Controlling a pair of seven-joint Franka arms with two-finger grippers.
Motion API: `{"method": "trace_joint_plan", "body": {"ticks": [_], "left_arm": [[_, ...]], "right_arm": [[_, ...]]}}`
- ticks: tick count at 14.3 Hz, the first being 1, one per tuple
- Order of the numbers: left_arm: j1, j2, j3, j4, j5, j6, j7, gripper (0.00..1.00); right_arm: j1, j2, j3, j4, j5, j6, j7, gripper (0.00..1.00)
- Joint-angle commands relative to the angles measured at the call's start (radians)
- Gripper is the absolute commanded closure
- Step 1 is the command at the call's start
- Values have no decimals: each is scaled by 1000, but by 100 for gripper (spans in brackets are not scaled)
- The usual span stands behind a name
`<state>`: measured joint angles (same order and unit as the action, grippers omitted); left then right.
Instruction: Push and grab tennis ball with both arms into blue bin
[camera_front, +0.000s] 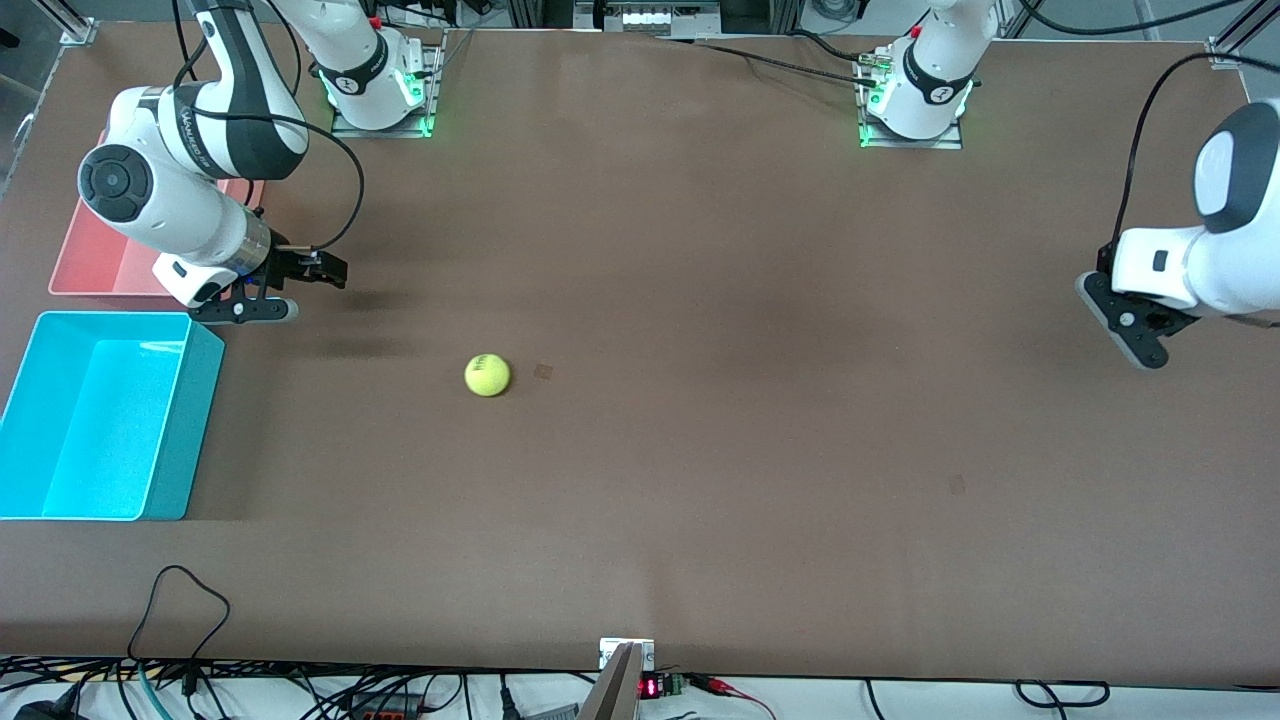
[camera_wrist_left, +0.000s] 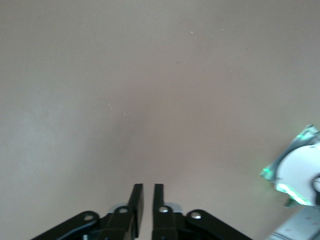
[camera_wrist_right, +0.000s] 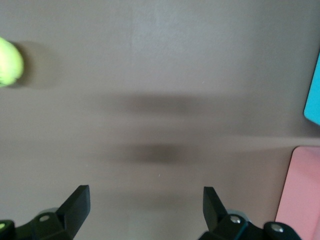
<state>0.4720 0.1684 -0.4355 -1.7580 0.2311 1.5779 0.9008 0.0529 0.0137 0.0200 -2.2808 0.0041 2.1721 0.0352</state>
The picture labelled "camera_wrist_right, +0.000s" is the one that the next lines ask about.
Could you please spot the yellow-green tennis ball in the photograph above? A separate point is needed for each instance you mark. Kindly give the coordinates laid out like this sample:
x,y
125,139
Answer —
x,y
8,62

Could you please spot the pink plastic bin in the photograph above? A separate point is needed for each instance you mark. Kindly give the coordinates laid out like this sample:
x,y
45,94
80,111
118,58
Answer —
x,y
302,195

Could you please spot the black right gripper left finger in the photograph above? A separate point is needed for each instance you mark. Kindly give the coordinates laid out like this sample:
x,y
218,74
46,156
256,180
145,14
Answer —
x,y
75,212

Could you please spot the blue plastic bin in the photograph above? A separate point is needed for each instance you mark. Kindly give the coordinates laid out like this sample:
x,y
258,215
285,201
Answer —
x,y
314,100

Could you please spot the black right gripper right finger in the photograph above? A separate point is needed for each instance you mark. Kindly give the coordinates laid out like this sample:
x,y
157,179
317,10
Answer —
x,y
215,215

